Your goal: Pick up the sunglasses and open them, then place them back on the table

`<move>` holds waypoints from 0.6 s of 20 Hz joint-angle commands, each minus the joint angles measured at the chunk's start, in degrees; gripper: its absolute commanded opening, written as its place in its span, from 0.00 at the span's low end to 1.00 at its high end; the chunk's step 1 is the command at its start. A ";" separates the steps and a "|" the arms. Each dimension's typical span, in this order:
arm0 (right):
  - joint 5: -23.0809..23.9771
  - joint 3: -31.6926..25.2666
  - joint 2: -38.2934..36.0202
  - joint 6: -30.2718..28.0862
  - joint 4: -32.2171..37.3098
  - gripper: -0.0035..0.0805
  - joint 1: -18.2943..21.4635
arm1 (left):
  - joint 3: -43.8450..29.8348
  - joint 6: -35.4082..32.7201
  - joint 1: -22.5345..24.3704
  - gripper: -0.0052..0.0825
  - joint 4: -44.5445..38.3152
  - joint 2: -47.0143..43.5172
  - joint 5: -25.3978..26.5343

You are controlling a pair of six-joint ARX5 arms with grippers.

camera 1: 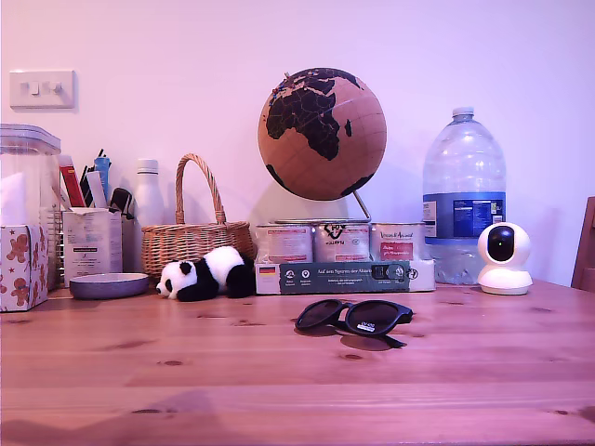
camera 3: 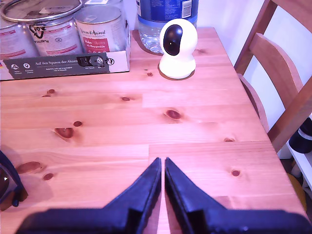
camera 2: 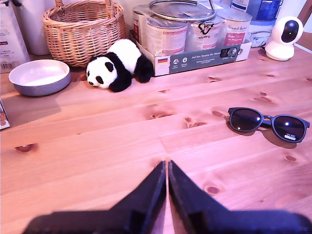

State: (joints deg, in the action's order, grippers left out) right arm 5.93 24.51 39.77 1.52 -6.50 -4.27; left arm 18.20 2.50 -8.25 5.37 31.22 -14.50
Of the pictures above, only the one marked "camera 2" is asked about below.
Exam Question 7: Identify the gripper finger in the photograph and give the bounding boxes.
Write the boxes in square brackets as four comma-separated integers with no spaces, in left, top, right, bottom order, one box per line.
[168,159,234,234]
[102,160,168,234]

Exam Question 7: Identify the black sunglasses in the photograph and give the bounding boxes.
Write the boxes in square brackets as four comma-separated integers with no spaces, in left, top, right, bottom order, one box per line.
[228,107,311,143]

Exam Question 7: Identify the cardboard can tray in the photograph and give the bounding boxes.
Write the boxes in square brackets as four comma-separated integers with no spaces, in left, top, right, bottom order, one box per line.
[129,29,253,78]

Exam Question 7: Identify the panda plush toy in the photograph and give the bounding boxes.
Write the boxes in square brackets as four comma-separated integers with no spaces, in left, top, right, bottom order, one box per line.
[86,39,155,93]

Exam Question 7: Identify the gingerbread print tissue box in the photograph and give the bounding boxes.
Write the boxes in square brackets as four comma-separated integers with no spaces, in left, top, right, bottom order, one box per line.
[0,99,12,131]

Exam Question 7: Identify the grey bowl white inside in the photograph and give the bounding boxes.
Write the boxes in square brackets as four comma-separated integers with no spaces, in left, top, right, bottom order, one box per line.
[8,59,72,97]

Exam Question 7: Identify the cork globe on metal stand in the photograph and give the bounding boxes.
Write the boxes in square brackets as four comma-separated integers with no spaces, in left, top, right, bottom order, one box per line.
[148,0,217,22]

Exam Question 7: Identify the white bottle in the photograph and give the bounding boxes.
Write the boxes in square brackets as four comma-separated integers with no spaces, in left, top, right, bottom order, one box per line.
[13,0,51,56]

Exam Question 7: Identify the large clear water bottle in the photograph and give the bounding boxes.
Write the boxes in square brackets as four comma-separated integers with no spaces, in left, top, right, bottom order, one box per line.
[230,0,285,48]

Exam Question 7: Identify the wooden chair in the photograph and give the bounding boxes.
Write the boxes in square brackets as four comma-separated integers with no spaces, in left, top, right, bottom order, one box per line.
[293,0,312,53]

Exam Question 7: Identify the wicker basket with handle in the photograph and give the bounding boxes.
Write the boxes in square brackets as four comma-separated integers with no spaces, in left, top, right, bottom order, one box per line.
[41,0,127,68]

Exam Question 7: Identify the small white round camera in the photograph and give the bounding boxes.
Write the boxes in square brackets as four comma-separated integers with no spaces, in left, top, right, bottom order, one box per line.
[264,16,304,61]

